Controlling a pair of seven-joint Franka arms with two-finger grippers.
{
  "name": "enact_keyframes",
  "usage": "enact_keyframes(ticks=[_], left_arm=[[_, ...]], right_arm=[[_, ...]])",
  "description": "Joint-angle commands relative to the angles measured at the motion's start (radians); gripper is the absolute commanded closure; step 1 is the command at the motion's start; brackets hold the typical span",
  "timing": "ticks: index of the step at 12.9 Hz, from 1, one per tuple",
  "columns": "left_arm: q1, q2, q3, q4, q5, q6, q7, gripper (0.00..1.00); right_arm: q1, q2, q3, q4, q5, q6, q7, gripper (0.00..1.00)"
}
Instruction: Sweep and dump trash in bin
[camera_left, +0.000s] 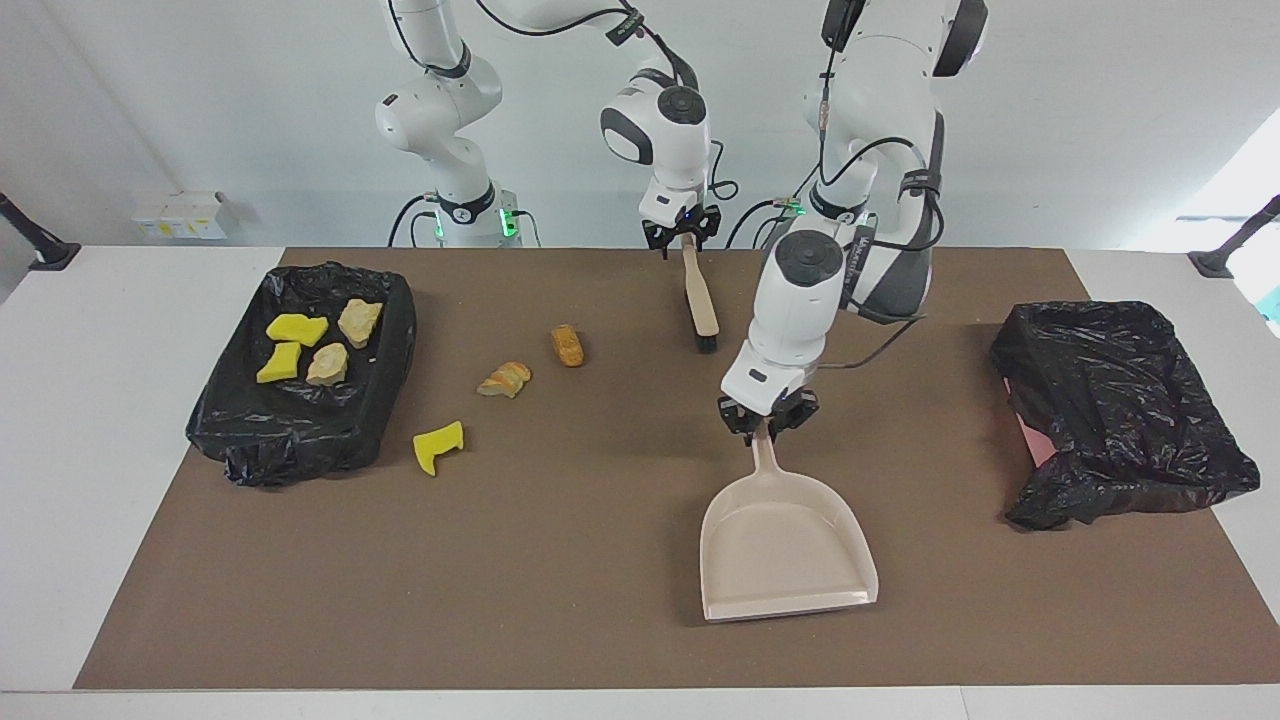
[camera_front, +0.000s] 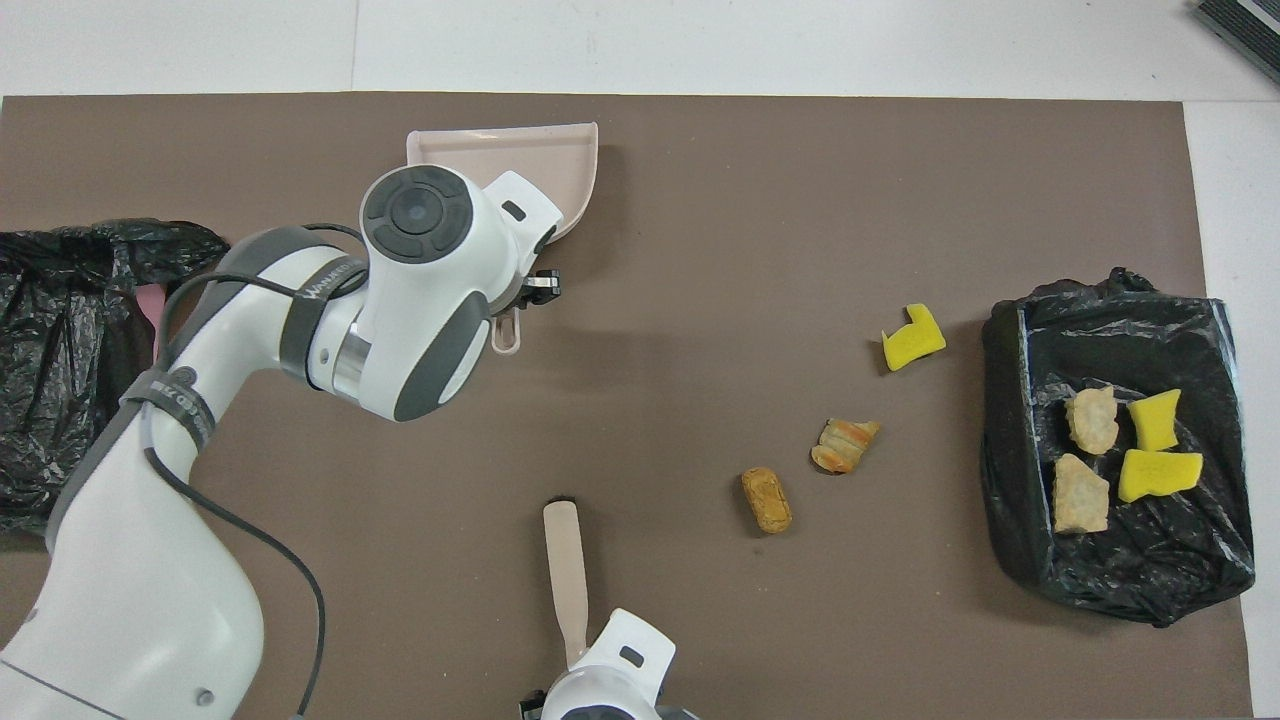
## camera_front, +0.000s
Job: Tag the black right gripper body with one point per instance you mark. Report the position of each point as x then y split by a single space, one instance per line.
532 706

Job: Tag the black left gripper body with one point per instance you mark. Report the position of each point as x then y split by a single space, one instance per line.
510 300

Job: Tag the beige plastic dustpan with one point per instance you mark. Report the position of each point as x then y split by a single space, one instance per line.
500 160

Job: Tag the beige hand brush black bristles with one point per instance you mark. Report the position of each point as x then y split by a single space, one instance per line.
565 560

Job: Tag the brown bread roll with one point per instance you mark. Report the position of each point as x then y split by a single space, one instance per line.
766 500

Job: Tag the striped orange bread piece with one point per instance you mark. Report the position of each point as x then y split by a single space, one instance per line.
843 447

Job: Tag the notched yellow sponge piece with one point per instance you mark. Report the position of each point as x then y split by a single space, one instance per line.
915 342

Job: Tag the pale tan scrap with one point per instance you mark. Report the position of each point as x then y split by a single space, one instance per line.
1092 420

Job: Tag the orange striped scrap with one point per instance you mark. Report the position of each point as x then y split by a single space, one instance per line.
1080 497

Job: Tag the small yellow green sponge piece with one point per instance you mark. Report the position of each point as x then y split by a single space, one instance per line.
1155 420

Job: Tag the large yellow sponge piece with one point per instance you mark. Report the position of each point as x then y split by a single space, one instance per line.
1160 477

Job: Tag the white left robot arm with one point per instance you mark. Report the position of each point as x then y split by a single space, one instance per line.
420 290

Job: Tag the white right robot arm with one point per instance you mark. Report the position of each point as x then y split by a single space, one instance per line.
620 660

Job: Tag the pink plastic bin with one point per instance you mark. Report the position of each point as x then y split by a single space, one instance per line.
150 300

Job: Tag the black plastic trash bag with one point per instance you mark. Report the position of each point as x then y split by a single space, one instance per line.
50 330
1150 570

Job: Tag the brown table mat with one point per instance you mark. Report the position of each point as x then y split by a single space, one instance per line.
700 250

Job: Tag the dark grey ridged panel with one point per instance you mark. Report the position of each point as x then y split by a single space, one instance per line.
1245 25

